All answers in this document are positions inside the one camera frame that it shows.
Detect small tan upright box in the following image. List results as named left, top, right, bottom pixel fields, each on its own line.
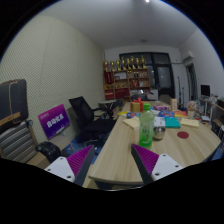
left=169, top=98, right=178, bottom=112

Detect wooden shelf unit with trophies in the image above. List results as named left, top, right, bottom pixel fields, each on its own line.
left=102, top=55, right=151, bottom=102

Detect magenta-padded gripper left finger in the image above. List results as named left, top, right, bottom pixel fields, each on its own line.
left=44, top=144, right=96, bottom=187

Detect white wall air conditioner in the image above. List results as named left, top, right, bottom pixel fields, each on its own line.
left=181, top=50, right=195, bottom=63

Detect grey striped chair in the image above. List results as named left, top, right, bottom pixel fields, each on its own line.
left=0, top=120, right=38, bottom=164

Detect computer monitor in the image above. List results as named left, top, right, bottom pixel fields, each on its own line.
left=200, top=84, right=212, bottom=98

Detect yellow gift box red ribbon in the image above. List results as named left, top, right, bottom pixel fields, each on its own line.
left=130, top=97, right=144, bottom=113

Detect stainless steel cup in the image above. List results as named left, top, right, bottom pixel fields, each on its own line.
left=153, top=125, right=167, bottom=141

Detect white printed booklet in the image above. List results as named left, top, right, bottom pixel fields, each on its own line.
left=153, top=116, right=167, bottom=128

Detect black office chair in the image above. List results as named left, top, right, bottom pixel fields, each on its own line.
left=68, top=96, right=118, bottom=143

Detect blue printed booklets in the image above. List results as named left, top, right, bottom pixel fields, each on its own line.
left=125, top=111, right=142, bottom=119

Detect orange book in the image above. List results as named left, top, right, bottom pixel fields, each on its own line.
left=173, top=110, right=189, bottom=118

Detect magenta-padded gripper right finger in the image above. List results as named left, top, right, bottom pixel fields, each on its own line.
left=130, top=143, right=184, bottom=186

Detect green tea plastic bottle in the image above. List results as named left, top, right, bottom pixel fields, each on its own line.
left=138, top=102, right=155, bottom=149

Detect teal book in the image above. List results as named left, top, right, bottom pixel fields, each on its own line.
left=164, top=116, right=182, bottom=129

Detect pink flowers in white pot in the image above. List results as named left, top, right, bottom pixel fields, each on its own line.
left=186, top=100, right=198, bottom=120

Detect black bag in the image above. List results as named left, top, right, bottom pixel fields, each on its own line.
left=35, top=141, right=63, bottom=164

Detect cluttered wooden side desk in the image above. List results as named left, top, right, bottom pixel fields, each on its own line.
left=199, top=95, right=224, bottom=136

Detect purple sign board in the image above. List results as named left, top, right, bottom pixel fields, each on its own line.
left=37, top=103, right=71, bottom=140

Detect flat round red coaster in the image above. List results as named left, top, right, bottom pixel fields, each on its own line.
left=176, top=130, right=190, bottom=140

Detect black case with tan strap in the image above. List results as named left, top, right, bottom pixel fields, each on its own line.
left=0, top=78, right=29, bottom=134

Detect dark glass door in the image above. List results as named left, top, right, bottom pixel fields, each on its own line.
left=119, top=51, right=176, bottom=99

